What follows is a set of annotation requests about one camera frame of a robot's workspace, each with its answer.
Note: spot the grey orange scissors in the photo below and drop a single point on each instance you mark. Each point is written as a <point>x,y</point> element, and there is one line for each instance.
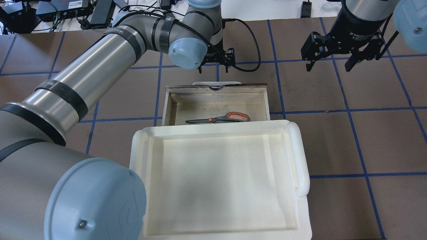
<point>230,117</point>

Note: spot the wooden drawer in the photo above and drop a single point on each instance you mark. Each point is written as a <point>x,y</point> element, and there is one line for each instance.
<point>187,102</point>

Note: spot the black electronics box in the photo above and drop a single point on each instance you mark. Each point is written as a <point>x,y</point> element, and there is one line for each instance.
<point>23,16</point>

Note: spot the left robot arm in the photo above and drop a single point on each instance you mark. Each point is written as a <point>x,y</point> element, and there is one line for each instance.
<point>50,192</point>

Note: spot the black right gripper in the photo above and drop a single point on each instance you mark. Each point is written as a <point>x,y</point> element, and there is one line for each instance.
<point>351,30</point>

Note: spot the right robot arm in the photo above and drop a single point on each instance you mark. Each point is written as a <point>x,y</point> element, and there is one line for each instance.
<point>407,18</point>

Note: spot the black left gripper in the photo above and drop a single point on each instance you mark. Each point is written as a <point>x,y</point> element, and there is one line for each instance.
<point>229,56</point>

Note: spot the white drawer handle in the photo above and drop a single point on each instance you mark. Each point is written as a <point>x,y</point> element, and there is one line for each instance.
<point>215,83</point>

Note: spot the black power adapter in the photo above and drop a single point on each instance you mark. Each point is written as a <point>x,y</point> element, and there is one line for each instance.
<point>102,13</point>

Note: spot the white plastic tray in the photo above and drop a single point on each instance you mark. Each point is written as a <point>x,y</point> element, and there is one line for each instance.
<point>232,181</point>

